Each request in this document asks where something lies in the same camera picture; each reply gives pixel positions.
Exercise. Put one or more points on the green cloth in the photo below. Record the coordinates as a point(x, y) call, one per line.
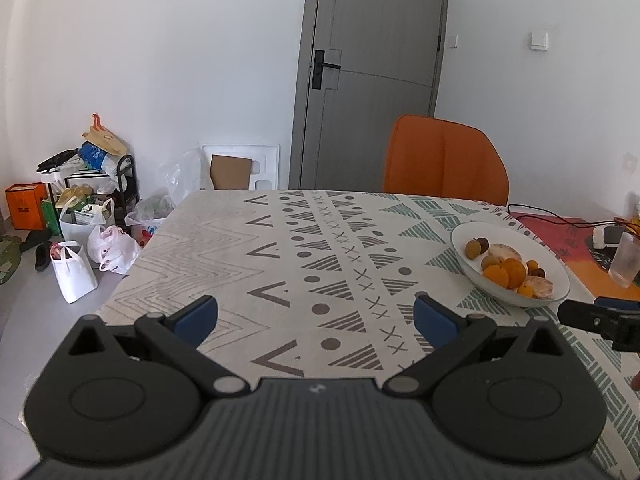
point(7, 262)

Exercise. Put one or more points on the medium orange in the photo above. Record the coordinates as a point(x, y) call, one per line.
point(495, 275)

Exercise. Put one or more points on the black shoe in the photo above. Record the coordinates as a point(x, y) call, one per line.
point(36, 240)

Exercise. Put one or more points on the clear plastic cup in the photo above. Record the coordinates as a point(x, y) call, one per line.
point(625, 260)

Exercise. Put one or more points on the patterned tablecloth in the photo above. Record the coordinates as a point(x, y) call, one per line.
point(300, 260)

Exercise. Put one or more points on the grey door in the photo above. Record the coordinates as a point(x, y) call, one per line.
point(375, 75)

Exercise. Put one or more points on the blue white bag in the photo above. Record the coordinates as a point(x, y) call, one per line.
point(92, 156)

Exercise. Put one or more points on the white foam packaging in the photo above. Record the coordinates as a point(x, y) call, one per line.
point(265, 165)

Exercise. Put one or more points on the orange chair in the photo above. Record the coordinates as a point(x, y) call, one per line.
point(445, 160)

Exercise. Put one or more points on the white tote bag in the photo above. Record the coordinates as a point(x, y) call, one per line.
point(80, 225)

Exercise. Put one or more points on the clear plastic bag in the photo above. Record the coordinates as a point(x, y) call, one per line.
point(184, 175)

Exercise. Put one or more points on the white plate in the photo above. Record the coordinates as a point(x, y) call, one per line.
point(500, 240)

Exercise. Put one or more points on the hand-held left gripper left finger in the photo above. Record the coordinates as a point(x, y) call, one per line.
point(197, 317)

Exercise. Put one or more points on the red orange printed mat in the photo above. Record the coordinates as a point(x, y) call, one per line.
point(565, 232)

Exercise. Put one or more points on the cardboard piece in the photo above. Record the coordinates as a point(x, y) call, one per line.
point(230, 172)

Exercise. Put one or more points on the white charger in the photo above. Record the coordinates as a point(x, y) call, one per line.
point(607, 236)

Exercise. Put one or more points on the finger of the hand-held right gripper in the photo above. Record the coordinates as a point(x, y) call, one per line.
point(617, 302)
point(582, 314)

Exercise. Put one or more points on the square white wall switch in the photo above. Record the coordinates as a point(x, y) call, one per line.
point(539, 40)

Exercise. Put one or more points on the large orange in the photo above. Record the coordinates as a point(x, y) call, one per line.
point(515, 271)

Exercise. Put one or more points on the orange box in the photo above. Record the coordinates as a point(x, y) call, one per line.
point(25, 205)

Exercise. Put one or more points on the white paper bag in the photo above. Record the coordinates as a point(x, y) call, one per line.
point(74, 272)

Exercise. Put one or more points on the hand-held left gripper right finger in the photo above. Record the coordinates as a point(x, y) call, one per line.
point(432, 320)

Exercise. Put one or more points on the green box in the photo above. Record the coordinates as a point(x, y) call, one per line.
point(50, 216)

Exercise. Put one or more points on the black rack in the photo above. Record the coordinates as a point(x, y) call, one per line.
point(127, 180)

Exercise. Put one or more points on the small orange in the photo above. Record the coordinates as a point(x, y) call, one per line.
point(525, 290)
point(533, 265)

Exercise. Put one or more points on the peeled orange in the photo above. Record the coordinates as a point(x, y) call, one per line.
point(544, 288)
point(501, 251)

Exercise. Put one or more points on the brown round fruit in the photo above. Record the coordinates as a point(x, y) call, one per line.
point(471, 249)
point(483, 245)
point(538, 273)
point(490, 261)

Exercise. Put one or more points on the white red plastic bag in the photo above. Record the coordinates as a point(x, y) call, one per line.
point(112, 251)

